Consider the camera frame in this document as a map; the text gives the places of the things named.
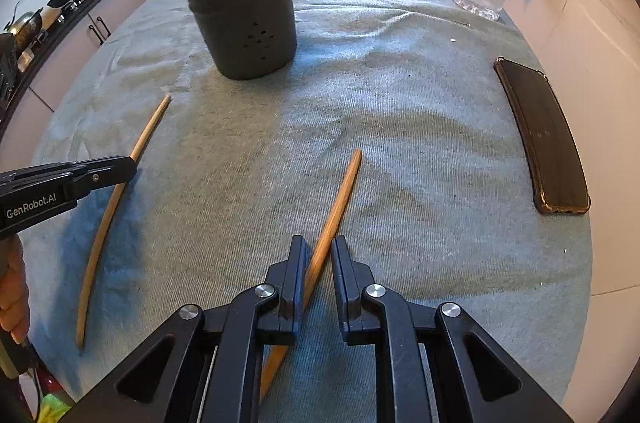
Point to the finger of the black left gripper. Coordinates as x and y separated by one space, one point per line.
91 175

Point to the dark grey utensil holder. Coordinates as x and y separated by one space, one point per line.
247 39

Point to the person's left hand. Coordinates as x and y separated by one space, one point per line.
15 313

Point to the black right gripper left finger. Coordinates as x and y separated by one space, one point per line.
268 314

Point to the black smartphone in case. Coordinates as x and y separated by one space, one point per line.
558 180

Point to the light green table cloth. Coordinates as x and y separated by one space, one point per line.
442 209

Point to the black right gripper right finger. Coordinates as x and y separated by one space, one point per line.
371 314

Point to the steel pot with lid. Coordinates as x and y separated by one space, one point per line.
25 29

